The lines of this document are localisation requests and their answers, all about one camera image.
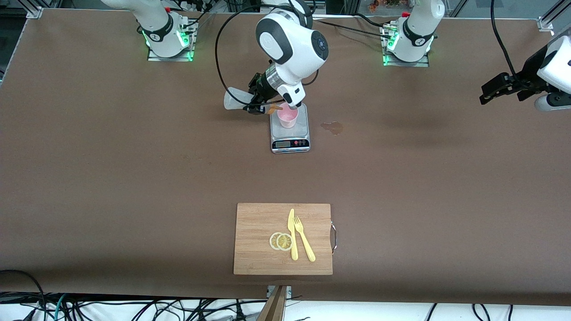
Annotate wooden post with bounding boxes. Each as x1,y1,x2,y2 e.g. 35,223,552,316
257,285,288,321

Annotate pink plastic cup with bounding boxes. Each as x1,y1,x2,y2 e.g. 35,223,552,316
277,107,298,129

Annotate yellow plastic fork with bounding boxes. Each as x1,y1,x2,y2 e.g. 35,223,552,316
294,216,316,263

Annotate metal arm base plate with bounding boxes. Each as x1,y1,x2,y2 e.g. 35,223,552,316
147,18,195,62
382,25,430,67

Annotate bamboo cutting board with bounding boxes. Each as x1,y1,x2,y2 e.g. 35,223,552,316
233,203,337,276

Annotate aluminium corner bracket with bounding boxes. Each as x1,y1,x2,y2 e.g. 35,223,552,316
18,0,43,19

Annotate yellow plastic knife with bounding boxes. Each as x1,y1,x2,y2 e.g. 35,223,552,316
288,208,298,261

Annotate orange flowers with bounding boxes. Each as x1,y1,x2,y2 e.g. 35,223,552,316
368,0,404,13

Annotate silver digital kitchen scale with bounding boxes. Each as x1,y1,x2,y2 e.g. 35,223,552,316
269,103,310,154

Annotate teal cable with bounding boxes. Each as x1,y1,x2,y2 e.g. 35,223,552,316
53,293,68,320

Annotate squeeze bottle with orange cap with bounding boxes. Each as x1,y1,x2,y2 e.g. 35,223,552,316
223,87,285,113

